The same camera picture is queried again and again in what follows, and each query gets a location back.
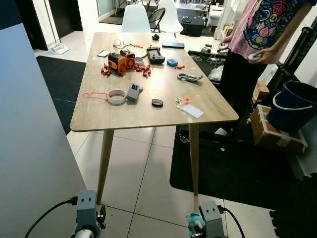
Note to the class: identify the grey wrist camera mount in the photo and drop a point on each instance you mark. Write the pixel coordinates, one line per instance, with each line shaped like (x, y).
(87, 210)
(211, 218)

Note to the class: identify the white handheld controller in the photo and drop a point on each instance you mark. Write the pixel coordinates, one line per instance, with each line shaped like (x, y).
(253, 57)
(223, 46)

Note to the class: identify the red ribbon cluster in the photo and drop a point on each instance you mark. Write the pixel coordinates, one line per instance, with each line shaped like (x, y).
(107, 71)
(143, 70)

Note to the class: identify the black metal stand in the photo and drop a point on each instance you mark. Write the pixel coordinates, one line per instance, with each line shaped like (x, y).
(299, 52)

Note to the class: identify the person in pink patterned shirt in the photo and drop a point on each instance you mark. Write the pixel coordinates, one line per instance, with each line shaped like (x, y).
(257, 29)

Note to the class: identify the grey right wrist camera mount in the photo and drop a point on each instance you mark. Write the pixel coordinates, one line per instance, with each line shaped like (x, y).
(211, 218)

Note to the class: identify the pale grey panel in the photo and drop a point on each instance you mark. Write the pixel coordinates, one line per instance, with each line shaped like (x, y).
(34, 148)

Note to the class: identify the light wooden table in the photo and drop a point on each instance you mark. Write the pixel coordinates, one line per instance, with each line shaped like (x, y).
(148, 94)

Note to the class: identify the grey handheld device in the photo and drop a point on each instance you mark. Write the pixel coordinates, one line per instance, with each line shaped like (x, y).
(132, 92)

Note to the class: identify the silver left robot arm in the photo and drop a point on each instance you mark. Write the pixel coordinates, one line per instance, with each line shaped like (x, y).
(84, 234)

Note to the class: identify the white shell chair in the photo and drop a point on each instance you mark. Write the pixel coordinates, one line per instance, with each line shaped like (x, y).
(135, 21)
(171, 17)

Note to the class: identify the black box device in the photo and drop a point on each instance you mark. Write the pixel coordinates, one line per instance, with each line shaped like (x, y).
(155, 55)

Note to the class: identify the white card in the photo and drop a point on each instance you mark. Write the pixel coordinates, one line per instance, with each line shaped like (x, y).
(103, 53)

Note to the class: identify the small black object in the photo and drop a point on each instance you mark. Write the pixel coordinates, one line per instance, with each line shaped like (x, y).
(155, 37)

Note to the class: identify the dark blue bucket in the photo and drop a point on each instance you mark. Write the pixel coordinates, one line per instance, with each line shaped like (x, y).
(292, 106)

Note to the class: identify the black floor mat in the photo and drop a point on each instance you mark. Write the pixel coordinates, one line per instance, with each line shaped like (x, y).
(62, 82)
(233, 168)

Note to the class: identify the black flat case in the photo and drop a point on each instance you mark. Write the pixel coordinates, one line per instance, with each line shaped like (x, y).
(173, 45)

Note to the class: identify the white tape roll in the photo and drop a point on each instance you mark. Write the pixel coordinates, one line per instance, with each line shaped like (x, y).
(117, 100)

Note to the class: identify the small blue case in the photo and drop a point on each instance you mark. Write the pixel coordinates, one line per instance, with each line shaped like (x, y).
(172, 62)

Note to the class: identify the person's left hand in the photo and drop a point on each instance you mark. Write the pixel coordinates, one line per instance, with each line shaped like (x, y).
(269, 55)

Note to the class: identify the black foam puzzle mat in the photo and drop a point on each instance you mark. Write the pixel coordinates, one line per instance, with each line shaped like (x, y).
(297, 213)

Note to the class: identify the orange and black device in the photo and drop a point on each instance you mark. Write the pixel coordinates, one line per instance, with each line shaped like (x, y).
(120, 61)

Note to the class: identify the small white roll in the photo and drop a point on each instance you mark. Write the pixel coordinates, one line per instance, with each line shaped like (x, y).
(139, 61)

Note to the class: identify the person's right hand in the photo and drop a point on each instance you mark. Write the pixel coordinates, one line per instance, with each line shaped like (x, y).
(228, 39)

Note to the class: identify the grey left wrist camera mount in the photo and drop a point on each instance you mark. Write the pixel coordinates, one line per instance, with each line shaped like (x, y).
(87, 210)

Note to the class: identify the white floor base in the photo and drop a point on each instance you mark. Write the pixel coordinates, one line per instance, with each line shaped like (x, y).
(60, 49)

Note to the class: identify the black chair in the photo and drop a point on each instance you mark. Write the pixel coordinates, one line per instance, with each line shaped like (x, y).
(157, 17)

